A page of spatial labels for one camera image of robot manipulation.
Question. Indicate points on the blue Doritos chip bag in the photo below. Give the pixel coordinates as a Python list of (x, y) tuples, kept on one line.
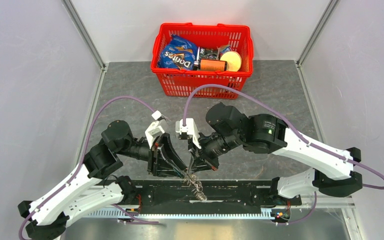
[(179, 54)]

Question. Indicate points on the slotted metal cable duct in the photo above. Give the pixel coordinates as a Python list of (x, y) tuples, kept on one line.
[(270, 214)]

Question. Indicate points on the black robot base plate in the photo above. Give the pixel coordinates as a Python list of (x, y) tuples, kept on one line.
[(172, 197)]

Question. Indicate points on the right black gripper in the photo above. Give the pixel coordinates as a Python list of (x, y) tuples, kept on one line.
[(199, 163)]

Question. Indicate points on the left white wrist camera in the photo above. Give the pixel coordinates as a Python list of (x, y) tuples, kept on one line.
[(158, 127)]

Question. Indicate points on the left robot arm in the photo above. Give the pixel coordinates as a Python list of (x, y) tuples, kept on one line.
[(87, 188)]

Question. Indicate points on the right aluminium frame post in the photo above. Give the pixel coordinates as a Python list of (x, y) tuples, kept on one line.
[(326, 15)]

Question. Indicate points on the dark printed snack packet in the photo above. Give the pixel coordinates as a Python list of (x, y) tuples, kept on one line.
[(207, 53)]

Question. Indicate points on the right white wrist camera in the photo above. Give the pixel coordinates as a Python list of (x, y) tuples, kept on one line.
[(186, 129)]

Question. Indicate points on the orange can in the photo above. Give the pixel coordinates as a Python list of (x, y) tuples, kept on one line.
[(212, 65)]

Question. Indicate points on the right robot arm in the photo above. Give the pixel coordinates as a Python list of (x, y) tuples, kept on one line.
[(330, 170)]

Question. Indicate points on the aluminium frame post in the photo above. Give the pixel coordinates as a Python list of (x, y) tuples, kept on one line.
[(326, 15), (81, 28)]

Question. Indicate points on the left aluminium frame post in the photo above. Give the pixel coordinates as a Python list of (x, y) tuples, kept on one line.
[(81, 28)]

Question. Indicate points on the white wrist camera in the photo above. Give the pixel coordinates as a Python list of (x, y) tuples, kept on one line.
[(158, 127), (186, 129)]

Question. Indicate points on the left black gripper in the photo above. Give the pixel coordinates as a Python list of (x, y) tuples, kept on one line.
[(159, 157)]

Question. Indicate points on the round yellow lid container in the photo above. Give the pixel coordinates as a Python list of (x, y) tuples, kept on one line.
[(233, 60)]

